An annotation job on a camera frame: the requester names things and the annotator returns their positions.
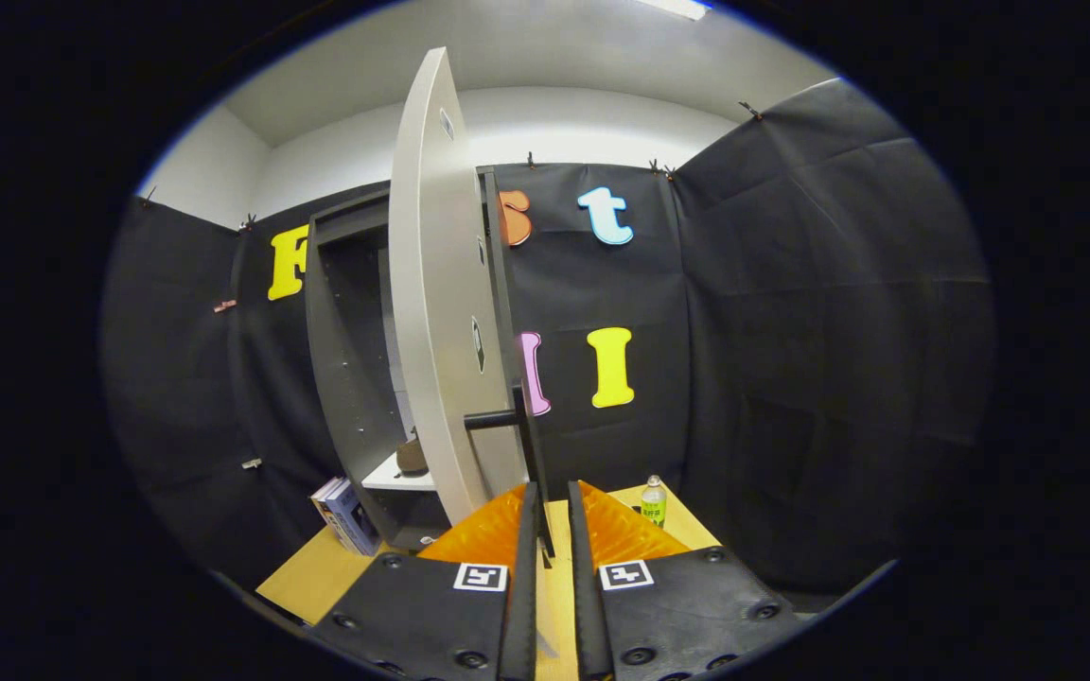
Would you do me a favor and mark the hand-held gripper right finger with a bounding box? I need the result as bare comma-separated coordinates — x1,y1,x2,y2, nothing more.
567,480,806,681

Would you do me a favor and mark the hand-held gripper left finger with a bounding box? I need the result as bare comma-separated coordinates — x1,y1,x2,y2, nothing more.
304,480,543,681

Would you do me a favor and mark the brown fluffy shoe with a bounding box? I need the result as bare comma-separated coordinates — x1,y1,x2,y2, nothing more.
396,433,430,477

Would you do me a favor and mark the dark grey shoe cabinet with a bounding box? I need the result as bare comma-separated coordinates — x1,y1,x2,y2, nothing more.
304,166,532,555

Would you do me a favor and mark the beige shoe cabinet door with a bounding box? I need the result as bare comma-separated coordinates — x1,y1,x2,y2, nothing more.
389,47,555,561

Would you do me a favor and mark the dark blue book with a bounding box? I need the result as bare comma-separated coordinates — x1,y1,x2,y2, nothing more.
323,480,382,557

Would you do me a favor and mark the black backdrop cloth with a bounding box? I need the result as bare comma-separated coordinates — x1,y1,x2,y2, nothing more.
100,78,995,592

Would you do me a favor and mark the long ceiling light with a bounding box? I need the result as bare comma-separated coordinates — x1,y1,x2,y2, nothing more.
635,0,712,22

